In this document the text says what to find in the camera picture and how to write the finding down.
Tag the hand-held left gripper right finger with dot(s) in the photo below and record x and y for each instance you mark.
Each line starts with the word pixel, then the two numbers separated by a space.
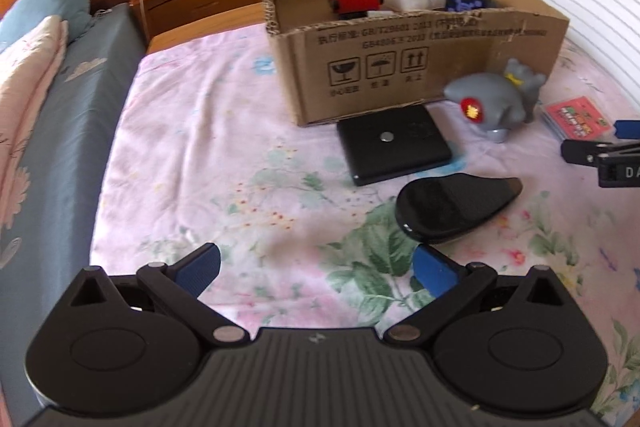
pixel 432 269

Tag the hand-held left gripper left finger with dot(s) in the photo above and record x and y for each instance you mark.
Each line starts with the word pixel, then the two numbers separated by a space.
pixel 200 264

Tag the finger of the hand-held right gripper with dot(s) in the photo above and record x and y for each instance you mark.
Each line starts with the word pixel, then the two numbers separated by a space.
pixel 580 152
pixel 627 130

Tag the brown cardboard box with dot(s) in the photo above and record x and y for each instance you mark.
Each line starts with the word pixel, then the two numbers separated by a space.
pixel 400 72

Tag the clear card case red label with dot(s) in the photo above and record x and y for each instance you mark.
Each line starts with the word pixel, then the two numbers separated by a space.
pixel 575 114

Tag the black glossy oval case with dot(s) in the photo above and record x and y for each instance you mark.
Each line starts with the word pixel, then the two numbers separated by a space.
pixel 450 207

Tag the grey elephant toy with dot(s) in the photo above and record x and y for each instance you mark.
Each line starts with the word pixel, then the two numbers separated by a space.
pixel 490 99

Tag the pink floral cloth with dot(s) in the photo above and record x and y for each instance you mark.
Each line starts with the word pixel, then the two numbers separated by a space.
pixel 200 157

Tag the black square case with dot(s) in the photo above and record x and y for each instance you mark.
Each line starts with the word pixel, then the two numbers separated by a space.
pixel 390 147

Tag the blue bed sheet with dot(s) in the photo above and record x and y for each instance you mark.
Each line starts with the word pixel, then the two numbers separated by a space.
pixel 75 132

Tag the wooden table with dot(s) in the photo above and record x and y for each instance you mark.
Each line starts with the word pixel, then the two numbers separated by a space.
pixel 210 27

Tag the pink floral pillow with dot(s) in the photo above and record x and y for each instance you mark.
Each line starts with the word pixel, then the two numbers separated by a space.
pixel 25 87

